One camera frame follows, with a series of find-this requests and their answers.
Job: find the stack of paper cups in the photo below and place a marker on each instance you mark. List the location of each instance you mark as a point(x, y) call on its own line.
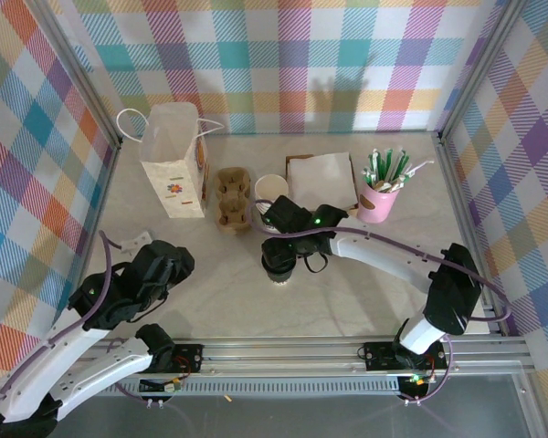
point(270, 187)

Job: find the brown cardboard cup carrier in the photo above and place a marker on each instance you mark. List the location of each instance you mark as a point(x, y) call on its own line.
point(232, 201)

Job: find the white paper gift bag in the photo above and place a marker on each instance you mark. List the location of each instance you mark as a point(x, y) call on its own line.
point(169, 137)

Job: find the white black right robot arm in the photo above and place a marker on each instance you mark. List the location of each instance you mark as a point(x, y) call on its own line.
point(374, 257)

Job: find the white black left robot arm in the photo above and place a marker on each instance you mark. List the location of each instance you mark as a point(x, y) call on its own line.
point(41, 365)

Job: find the stack of white napkins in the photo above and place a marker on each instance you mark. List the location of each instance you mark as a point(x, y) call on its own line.
point(322, 180)

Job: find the brown cardboard napkin tray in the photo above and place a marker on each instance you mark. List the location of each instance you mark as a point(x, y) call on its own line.
point(297, 158)

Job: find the pink straw cup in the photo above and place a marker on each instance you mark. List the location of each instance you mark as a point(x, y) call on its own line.
point(376, 207)

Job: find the wooden stirrer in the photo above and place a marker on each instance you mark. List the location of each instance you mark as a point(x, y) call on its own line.
point(380, 184)

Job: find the green wrapped straw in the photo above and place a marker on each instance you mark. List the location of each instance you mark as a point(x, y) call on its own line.
point(373, 166)
point(385, 162)
point(396, 164)
point(404, 168)

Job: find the small circuit board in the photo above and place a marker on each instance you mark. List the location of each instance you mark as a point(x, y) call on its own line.
point(415, 380)
point(164, 387)

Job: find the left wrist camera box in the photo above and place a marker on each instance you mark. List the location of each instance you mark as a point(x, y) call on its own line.
point(137, 241)

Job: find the aluminium side rail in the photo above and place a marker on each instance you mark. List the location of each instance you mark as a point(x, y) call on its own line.
point(461, 205)
point(98, 205)

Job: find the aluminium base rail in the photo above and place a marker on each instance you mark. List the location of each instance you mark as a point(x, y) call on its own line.
point(278, 358)

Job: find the aluminium frame post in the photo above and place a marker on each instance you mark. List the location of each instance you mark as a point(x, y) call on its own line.
point(481, 68)
point(73, 77)

